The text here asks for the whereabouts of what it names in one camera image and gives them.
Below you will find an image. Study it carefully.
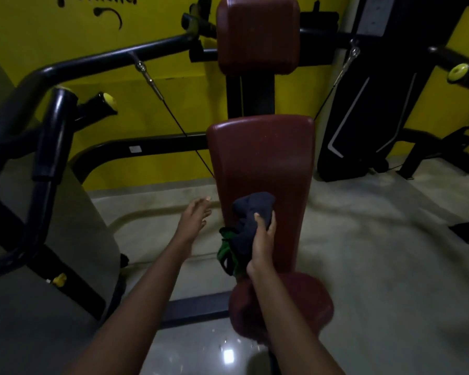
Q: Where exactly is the person's left hand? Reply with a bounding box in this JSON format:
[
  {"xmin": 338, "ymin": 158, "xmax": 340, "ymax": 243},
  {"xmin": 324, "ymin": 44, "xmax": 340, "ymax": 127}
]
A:
[{"xmin": 171, "ymin": 196, "xmax": 213, "ymax": 251}]

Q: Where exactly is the person's right hand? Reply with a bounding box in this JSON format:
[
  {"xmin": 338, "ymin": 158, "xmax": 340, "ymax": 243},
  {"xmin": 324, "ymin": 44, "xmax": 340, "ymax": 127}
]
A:
[{"xmin": 245, "ymin": 212, "xmax": 278, "ymax": 279}]

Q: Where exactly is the dark grey green cloth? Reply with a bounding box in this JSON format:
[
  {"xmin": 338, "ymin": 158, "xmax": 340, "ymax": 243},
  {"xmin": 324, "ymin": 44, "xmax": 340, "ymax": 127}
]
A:
[{"xmin": 217, "ymin": 192, "xmax": 276, "ymax": 279}]

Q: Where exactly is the maroon padded backrest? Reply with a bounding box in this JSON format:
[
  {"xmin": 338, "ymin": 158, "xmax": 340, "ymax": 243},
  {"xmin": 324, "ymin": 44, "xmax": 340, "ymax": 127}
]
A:
[{"xmin": 0, "ymin": 0, "xmax": 469, "ymax": 375}]

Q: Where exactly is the person's right forearm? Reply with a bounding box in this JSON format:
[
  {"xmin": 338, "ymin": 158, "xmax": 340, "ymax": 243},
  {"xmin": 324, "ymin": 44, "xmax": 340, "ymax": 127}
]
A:
[{"xmin": 246, "ymin": 263, "xmax": 347, "ymax": 375}]

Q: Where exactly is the person's left forearm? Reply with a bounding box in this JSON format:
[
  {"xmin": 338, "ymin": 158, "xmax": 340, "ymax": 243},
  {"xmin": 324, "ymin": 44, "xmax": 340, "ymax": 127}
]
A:
[{"xmin": 66, "ymin": 240, "xmax": 190, "ymax": 375}]

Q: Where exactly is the grey weight stack tower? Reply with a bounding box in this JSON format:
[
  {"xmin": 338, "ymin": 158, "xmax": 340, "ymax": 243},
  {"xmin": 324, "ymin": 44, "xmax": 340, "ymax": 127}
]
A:
[{"xmin": 0, "ymin": 42, "xmax": 122, "ymax": 375}]

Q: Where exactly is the black white weight stack tower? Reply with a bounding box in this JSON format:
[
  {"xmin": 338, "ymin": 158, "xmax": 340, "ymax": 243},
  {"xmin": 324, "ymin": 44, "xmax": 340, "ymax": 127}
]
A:
[{"xmin": 316, "ymin": 0, "xmax": 466, "ymax": 182}]

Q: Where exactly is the black cable with steel clip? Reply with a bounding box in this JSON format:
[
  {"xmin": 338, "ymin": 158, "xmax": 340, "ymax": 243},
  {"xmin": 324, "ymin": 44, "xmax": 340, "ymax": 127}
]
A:
[
  {"xmin": 129, "ymin": 51, "xmax": 216, "ymax": 179},
  {"xmin": 314, "ymin": 39, "xmax": 361, "ymax": 121}
]

